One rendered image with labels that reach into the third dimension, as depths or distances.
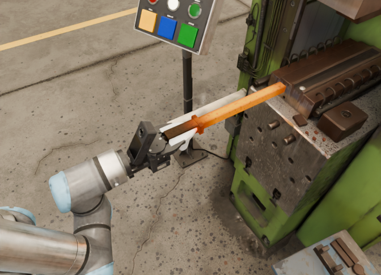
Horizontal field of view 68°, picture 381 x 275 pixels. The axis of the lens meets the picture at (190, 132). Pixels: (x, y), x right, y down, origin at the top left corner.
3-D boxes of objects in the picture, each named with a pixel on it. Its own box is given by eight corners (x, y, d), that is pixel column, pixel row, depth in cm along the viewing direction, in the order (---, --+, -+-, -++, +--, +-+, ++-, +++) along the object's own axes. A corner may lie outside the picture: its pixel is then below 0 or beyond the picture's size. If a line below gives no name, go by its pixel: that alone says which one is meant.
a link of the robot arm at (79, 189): (56, 191, 72) (39, 171, 64) (103, 169, 76) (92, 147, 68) (66, 223, 67) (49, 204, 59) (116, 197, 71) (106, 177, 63)
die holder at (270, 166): (288, 218, 120) (328, 157, 85) (234, 155, 141) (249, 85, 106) (373, 160, 138) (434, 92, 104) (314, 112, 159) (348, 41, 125)
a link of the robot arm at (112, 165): (93, 148, 68) (107, 178, 63) (112, 140, 70) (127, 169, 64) (102, 168, 75) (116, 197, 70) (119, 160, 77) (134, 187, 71)
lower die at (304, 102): (307, 119, 95) (315, 101, 89) (267, 85, 106) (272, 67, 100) (385, 77, 109) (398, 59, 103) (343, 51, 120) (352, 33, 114)
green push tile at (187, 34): (192, 48, 111) (197, 28, 108) (176, 42, 113) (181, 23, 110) (194, 48, 112) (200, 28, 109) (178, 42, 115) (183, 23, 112)
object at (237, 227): (244, 279, 147) (244, 278, 146) (187, 192, 179) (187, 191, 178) (299, 238, 160) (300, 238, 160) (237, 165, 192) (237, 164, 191)
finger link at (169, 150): (180, 135, 75) (149, 148, 73) (180, 131, 74) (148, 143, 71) (188, 148, 73) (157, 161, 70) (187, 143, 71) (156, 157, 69)
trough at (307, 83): (303, 95, 93) (304, 92, 91) (291, 86, 95) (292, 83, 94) (384, 55, 106) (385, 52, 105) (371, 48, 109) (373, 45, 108)
